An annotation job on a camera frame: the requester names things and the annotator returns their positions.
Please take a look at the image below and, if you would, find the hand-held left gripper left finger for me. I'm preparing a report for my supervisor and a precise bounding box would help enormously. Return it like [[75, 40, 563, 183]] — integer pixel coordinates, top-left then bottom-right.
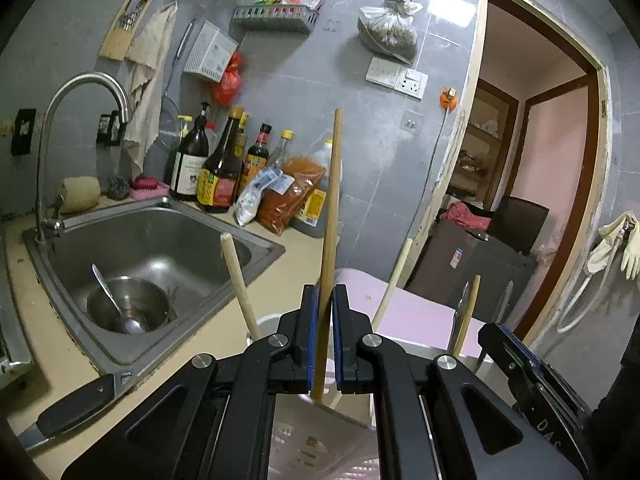
[[60, 284, 321, 480]]

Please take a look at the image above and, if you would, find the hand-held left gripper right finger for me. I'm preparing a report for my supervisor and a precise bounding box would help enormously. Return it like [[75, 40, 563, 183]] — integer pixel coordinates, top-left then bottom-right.
[[332, 284, 586, 480]]

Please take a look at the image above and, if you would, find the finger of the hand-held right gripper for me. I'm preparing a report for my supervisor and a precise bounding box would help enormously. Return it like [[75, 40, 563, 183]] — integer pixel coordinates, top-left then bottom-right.
[[477, 322, 542, 402]]

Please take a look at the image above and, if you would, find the wooden chopstick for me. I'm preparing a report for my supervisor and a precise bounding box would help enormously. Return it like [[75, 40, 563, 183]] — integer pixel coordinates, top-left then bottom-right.
[[311, 108, 345, 404], [451, 274, 482, 357], [371, 238, 414, 332], [220, 233, 262, 342]]

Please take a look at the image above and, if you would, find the metal peeler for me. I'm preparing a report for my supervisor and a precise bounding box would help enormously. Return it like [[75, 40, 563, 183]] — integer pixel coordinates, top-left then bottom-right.
[[453, 282, 472, 342]]

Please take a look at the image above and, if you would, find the white plastic utensil holder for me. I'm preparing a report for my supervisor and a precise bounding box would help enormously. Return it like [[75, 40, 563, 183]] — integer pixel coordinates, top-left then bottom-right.
[[245, 312, 493, 480]]

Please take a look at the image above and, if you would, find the person's right forearm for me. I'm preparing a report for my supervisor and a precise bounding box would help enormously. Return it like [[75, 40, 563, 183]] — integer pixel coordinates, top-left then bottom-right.
[[586, 339, 640, 480]]

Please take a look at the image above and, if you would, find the pink table cloth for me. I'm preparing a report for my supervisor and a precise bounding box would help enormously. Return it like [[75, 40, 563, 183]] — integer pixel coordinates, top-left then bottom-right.
[[333, 268, 459, 349]]

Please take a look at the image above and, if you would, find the grey cabinet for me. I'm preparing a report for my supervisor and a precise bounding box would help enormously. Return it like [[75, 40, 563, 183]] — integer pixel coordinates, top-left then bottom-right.
[[403, 212, 539, 324]]

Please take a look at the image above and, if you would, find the cooking oil jug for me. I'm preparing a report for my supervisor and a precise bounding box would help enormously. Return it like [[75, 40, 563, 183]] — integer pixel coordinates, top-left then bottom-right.
[[289, 138, 344, 239]]

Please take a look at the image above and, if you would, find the chili powder bag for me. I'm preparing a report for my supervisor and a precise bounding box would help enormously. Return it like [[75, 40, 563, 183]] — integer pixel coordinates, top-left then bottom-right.
[[255, 155, 329, 236]]

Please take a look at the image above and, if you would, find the white seasoning packet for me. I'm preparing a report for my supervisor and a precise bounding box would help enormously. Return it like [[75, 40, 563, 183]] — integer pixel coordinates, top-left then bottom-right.
[[233, 165, 296, 228]]

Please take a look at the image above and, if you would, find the black monitor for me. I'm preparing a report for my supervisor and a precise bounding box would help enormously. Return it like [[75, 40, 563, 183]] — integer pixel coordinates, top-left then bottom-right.
[[487, 194, 551, 256]]

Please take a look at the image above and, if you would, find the cream rubber glove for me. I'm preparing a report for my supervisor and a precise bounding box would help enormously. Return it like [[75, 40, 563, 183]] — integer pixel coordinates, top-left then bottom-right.
[[582, 212, 637, 276], [622, 219, 640, 281]]

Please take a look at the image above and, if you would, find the red cloth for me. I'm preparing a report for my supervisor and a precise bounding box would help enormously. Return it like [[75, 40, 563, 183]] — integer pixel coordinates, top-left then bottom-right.
[[439, 201, 494, 231]]

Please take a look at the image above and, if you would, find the steel sink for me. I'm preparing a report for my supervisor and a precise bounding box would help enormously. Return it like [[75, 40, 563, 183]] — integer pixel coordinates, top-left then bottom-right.
[[22, 195, 287, 367]]

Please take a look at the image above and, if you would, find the tall soy sauce bottle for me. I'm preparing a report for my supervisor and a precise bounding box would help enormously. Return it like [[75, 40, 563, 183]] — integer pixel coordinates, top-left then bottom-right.
[[195, 104, 246, 214]]

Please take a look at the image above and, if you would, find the steel bowl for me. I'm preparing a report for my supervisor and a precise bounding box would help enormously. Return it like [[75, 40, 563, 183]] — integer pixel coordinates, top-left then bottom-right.
[[86, 275, 171, 335]]

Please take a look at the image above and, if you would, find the dark bottle red label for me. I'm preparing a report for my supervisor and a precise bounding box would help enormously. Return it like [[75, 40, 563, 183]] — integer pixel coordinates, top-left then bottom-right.
[[238, 123, 274, 196]]

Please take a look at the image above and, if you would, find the clear bottle yellow cap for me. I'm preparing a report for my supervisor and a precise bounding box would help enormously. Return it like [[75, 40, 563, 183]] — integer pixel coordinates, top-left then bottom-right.
[[267, 128, 295, 171]]

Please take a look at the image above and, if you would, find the dark pump bottle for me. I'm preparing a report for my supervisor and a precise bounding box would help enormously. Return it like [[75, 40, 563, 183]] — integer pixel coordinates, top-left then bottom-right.
[[169, 101, 211, 203]]

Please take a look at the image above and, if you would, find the dark bottle yellow cap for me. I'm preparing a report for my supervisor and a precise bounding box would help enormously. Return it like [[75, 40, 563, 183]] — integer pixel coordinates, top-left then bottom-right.
[[235, 111, 251, 161]]

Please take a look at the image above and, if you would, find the metal spoon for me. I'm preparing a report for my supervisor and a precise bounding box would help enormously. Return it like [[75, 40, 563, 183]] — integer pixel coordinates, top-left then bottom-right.
[[91, 263, 146, 335]]

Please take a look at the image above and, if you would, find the wooden shelf unit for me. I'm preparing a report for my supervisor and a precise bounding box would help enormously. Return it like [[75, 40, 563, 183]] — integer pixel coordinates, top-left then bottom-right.
[[444, 77, 521, 211]]

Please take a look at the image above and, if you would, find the metal strainer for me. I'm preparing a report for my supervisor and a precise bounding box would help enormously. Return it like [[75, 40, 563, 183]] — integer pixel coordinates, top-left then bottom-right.
[[152, 17, 197, 154]]

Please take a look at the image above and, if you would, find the red plastic bag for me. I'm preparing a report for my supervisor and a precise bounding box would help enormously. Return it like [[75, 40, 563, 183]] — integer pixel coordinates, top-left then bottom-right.
[[210, 52, 245, 107]]

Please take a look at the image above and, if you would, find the beige loofah sponge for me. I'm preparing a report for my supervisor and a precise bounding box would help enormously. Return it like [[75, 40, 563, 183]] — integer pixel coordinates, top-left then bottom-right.
[[54, 175, 102, 215]]

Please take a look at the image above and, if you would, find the beige hanging towel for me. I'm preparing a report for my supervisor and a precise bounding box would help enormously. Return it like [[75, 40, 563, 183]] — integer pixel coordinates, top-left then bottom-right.
[[122, 0, 180, 174]]

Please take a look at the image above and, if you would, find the hanging clear plastic bag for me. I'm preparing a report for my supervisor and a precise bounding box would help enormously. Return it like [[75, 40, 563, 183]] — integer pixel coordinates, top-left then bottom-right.
[[357, 0, 425, 66]]

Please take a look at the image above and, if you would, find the steel faucet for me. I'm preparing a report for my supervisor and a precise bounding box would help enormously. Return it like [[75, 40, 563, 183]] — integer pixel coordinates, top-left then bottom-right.
[[34, 71, 134, 245]]

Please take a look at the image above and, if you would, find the wooden cutting board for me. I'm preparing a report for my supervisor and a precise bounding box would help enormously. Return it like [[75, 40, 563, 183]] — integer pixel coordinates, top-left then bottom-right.
[[98, 0, 169, 61]]

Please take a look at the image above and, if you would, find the white hose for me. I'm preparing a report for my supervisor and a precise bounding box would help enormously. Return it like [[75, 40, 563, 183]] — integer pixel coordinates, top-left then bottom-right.
[[542, 259, 621, 336]]

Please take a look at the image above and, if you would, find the wooden door frame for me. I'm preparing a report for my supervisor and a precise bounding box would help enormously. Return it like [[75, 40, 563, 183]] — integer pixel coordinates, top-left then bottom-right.
[[404, 0, 614, 347]]

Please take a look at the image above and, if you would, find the black handled kitchen knife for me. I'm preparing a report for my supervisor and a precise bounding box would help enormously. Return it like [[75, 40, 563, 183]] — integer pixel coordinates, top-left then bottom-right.
[[17, 372, 134, 454]]

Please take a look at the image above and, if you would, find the white wall switch socket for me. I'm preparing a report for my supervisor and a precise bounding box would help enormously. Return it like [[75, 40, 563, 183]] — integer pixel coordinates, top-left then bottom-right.
[[364, 56, 430, 100]]

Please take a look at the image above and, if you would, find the black wall socket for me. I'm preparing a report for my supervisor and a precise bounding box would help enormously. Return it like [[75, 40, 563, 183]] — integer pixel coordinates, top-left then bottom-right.
[[10, 107, 38, 157], [96, 109, 124, 147]]

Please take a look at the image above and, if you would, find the white wall box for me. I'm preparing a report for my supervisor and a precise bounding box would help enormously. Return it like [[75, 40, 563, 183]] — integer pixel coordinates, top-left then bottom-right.
[[182, 19, 240, 83]]

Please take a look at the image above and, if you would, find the grey wall rack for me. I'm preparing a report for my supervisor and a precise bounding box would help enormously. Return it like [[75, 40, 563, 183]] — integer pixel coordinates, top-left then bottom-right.
[[229, 4, 324, 35]]

